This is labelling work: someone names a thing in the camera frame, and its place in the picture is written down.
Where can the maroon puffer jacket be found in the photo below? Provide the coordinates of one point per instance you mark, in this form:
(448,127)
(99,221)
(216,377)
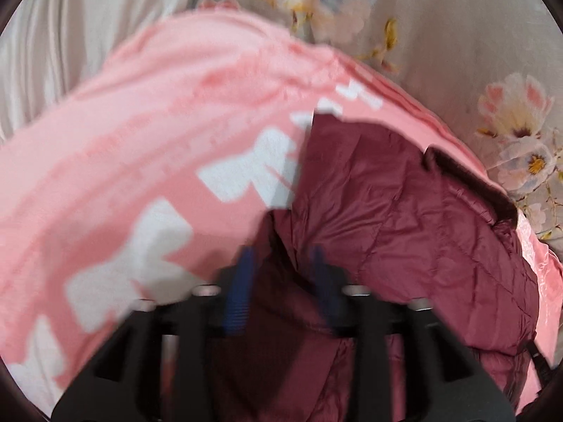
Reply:
(387,215)

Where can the grey floral bedsheet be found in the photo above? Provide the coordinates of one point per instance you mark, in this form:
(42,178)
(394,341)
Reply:
(462,44)

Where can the beige satin cloth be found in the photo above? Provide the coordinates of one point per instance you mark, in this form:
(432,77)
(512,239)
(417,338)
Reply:
(79,22)

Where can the pink blanket with white print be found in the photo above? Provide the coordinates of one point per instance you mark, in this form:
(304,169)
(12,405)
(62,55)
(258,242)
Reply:
(145,149)

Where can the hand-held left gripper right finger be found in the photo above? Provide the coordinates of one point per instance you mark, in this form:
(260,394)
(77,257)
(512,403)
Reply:
(324,288)

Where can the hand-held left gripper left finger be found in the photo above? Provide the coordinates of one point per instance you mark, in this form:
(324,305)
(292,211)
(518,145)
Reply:
(239,292)

